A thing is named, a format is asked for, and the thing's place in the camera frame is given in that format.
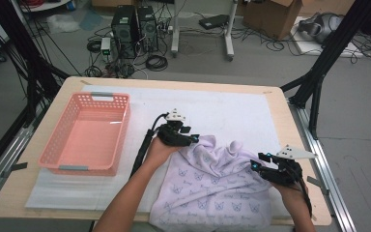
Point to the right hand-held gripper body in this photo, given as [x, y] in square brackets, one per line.
[283, 172]

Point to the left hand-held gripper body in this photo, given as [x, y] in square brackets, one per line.
[172, 135]

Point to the lilac printed cloth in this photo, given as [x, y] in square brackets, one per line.
[212, 187]

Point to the pink plastic basket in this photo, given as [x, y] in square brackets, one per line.
[48, 151]

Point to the person's left hand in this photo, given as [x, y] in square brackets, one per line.
[161, 153]

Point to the person's right hand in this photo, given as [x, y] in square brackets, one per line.
[290, 196]

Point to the white grid mat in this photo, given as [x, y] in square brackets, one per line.
[206, 96]

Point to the black computer tower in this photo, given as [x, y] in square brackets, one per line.
[124, 32]
[148, 29]

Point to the black flat device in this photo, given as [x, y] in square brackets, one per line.
[214, 22]

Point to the small white device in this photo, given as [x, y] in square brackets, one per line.
[105, 45]

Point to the white board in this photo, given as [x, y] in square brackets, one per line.
[306, 46]

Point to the brown cardboard box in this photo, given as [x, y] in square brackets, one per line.
[270, 19]

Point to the grey headset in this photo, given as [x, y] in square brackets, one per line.
[319, 27]

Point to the clear plastic bag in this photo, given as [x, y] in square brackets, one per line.
[62, 24]

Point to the white round table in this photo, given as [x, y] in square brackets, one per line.
[45, 5]

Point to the grey metal bracket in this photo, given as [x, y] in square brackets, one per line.
[16, 167]
[317, 184]

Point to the aluminium rail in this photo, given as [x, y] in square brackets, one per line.
[319, 158]
[9, 153]

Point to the white stand frame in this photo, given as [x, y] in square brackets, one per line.
[228, 38]

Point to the black frame post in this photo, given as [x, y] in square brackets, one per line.
[19, 35]
[333, 48]

